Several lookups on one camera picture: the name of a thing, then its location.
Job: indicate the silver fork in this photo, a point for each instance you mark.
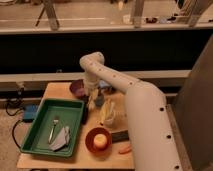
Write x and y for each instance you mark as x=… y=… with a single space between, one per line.
x=55 y=122

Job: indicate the black rectangular block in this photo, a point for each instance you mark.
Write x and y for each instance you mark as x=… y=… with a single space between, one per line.
x=120 y=136

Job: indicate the yellow round fruit toy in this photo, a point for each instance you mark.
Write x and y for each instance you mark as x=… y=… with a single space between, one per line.
x=100 y=141

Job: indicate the orange bowl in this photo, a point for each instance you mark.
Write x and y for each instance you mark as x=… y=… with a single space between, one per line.
x=89 y=140

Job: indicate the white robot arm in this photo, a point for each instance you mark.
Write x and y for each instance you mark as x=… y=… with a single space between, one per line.
x=151 y=137

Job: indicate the grey folded cloth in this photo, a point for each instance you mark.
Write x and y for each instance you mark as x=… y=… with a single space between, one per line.
x=61 y=139

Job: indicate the purple bowl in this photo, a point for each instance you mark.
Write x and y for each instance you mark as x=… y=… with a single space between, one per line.
x=77 y=88

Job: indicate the black handled tool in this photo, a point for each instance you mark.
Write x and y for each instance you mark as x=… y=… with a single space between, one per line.
x=85 y=111

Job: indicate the blue box on floor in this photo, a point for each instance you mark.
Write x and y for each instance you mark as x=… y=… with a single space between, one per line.
x=30 y=113

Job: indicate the green plastic tray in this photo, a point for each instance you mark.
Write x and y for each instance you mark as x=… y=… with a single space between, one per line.
x=55 y=129

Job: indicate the wooden table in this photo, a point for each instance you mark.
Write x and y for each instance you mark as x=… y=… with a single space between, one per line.
x=82 y=158

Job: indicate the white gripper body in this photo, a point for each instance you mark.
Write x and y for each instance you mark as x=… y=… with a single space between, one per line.
x=91 y=82

